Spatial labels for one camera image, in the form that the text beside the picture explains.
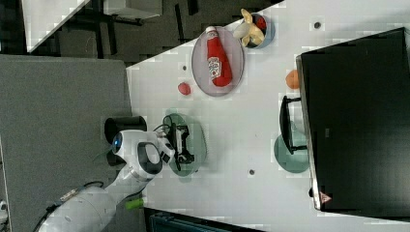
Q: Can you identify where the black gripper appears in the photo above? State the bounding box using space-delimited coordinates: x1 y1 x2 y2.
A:
167 123 194 171

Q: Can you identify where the green plastic strainer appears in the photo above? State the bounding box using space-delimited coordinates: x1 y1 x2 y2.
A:
162 113 207 177

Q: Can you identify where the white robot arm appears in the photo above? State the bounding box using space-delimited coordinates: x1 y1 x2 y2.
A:
33 123 190 232

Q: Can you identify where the small red toy fruit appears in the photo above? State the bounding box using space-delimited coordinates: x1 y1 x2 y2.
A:
178 82 191 96

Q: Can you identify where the black cylinder upper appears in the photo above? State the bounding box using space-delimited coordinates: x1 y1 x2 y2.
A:
104 116 147 144

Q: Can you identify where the black cylinder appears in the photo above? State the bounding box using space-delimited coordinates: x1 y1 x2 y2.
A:
104 116 147 144
106 152 126 166

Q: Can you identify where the black cylinder lower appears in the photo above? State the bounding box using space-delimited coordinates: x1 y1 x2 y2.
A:
106 152 126 166

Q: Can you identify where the red ketchup bottle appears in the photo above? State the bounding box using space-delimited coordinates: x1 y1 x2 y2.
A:
205 26 232 87

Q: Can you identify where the green marker pen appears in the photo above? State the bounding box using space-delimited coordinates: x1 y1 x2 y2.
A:
125 198 144 210

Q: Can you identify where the grey oval plate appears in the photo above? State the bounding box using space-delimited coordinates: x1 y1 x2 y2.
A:
191 26 245 97

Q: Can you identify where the green round plate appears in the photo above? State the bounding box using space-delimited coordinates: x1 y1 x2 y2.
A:
274 123 309 173

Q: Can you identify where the yellow plush toy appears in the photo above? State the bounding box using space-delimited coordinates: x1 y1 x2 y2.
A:
233 9 265 47

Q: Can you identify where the orange toy fruit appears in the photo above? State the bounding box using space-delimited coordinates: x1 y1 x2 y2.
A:
285 70 300 89

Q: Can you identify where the blue bowl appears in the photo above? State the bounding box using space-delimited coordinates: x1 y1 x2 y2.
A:
248 13 276 49

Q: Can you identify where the red toy in bowl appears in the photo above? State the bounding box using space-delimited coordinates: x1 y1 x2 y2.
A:
256 16 267 30

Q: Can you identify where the black microwave oven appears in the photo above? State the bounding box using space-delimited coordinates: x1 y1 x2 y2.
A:
279 28 410 221

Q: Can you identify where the white side table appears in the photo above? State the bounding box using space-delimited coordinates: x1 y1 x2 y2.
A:
21 0 90 52

